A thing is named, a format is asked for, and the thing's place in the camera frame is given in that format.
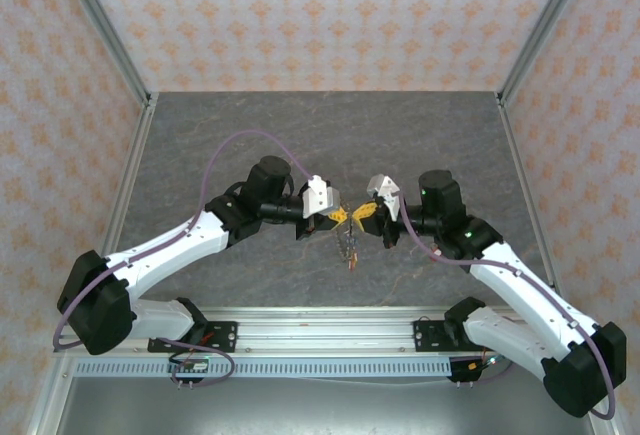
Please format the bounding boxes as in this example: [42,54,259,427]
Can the metal keyring disc with rings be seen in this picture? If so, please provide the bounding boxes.
[334,219,362,274]

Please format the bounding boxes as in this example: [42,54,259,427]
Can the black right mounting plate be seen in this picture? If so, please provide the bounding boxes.
[413,319,469,354]

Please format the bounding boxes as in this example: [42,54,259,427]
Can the black mounting plate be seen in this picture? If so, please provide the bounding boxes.
[147,321,239,355]
[413,319,469,354]

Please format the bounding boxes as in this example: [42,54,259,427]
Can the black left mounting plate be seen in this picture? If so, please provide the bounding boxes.
[147,321,239,355]

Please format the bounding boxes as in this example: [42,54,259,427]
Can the small circuit board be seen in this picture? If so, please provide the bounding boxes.
[167,354,211,376]
[467,352,511,374]

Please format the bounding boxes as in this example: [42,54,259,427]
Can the grey metal panel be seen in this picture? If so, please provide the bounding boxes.
[54,377,599,435]

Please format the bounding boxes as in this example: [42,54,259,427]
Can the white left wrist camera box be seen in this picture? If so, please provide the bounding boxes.
[301,174,344,219]

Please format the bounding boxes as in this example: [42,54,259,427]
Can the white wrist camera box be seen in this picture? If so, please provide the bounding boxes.
[301,174,344,219]
[367,173,401,221]

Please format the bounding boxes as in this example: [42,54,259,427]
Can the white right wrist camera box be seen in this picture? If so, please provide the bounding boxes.
[367,173,401,221]

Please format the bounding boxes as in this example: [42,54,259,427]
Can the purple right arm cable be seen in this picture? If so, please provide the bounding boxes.
[397,192,619,421]

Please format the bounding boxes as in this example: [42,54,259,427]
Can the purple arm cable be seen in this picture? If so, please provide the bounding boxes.
[397,192,619,421]
[52,128,319,354]

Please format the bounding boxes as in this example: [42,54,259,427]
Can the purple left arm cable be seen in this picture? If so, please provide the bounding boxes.
[52,128,319,354]

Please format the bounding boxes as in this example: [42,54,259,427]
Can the aluminium table edge rail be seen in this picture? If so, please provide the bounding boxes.
[24,93,160,435]
[496,92,621,435]

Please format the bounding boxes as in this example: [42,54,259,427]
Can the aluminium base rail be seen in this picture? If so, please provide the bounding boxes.
[122,306,544,356]

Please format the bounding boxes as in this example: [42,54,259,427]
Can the perforated white cable tray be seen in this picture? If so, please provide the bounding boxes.
[74,358,454,379]

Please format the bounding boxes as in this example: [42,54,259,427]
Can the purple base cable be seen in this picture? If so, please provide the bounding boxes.
[169,339,237,390]
[457,347,524,387]

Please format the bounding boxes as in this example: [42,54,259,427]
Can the aluminium frame post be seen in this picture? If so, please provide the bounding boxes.
[497,0,596,109]
[52,0,154,109]

